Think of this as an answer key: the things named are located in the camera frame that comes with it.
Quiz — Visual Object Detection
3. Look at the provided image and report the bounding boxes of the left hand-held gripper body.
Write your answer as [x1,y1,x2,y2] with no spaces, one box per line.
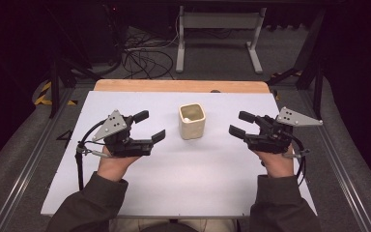
[91,109,155,159]

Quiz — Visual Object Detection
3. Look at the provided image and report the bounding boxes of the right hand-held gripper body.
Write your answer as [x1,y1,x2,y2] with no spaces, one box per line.
[243,106,324,155]

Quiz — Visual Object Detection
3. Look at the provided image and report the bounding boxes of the cream square ceramic cup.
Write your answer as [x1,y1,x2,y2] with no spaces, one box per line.
[178,102,207,141]

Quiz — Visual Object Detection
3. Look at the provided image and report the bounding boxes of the person's right hand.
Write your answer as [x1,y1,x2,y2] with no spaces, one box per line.
[253,144,296,179]

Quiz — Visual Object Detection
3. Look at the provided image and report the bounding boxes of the person's left hand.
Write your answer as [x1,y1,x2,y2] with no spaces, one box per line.
[97,145,140,183]

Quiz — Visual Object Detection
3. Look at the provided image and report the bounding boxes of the white board sheet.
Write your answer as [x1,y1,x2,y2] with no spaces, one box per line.
[41,90,318,218]

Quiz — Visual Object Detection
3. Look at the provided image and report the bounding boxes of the black metal stand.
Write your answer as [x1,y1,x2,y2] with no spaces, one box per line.
[266,9,326,121]
[43,0,125,119]

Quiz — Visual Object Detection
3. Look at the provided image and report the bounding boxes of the yellow and black floor tape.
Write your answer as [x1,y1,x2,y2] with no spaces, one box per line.
[33,80,78,106]

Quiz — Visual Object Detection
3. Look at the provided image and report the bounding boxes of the white metal-legged desk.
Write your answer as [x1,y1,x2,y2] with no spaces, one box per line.
[175,5,268,74]

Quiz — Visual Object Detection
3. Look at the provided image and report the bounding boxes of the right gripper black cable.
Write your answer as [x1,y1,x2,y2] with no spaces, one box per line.
[282,130,311,188]

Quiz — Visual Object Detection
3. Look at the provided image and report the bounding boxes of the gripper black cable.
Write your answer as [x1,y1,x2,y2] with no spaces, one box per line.
[74,119,114,191]
[282,130,311,188]

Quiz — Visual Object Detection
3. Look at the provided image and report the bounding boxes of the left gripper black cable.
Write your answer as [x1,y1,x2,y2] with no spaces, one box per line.
[74,119,114,191]

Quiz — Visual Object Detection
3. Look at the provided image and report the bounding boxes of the tangle of black floor cables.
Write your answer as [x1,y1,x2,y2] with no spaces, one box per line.
[121,28,179,80]

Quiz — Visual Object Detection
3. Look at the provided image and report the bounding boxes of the aluminium floor rail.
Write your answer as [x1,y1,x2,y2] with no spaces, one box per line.
[298,89,371,232]
[0,86,90,232]

